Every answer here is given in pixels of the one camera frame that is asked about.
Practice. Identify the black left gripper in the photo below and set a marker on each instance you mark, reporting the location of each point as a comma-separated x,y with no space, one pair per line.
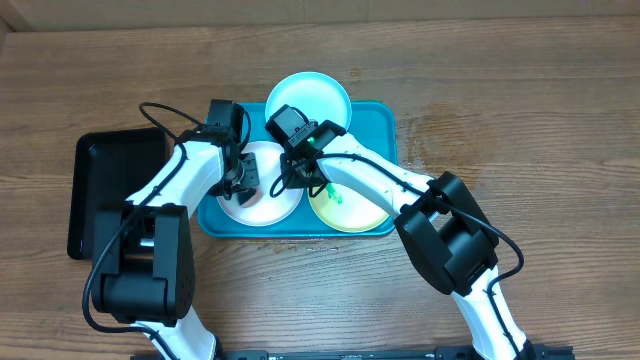
249,176

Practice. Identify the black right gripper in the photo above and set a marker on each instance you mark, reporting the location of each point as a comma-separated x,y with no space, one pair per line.
299,178

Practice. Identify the black rectangular tray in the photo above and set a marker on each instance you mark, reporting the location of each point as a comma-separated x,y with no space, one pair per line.
108,167

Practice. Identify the pink and black sponge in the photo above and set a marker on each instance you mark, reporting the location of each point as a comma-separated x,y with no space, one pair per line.
245,196

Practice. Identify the light blue plate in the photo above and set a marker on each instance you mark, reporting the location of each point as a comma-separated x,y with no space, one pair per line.
318,96

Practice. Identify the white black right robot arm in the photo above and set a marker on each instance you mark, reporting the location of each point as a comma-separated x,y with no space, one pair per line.
449,240

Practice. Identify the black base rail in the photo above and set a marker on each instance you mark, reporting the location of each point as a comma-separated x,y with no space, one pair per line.
542,352

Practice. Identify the yellow green plate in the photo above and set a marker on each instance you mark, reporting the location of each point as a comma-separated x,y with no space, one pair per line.
345,210

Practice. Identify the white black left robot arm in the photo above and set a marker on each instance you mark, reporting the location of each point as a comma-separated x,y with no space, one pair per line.
143,274

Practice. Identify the teal plastic tray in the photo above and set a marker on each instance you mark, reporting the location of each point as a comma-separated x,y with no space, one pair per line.
372,124

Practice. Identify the white pink plate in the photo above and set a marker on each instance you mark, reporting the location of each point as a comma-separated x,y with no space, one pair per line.
262,209

